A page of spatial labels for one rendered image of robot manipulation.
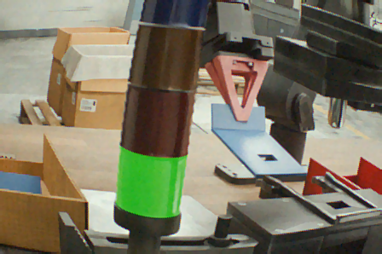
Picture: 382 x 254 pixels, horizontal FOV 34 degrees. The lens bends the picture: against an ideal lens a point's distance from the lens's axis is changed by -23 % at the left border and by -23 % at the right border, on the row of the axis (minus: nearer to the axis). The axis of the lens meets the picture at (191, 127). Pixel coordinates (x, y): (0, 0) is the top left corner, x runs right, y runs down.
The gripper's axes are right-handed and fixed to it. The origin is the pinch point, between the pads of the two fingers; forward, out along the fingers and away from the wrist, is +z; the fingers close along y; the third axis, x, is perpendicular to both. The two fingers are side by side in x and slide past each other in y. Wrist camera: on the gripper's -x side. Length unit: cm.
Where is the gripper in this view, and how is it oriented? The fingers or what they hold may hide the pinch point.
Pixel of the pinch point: (240, 114)
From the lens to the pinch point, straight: 92.5
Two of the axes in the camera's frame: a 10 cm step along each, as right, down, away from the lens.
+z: 0.3, 9.8, -1.8
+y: 3.5, -1.7, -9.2
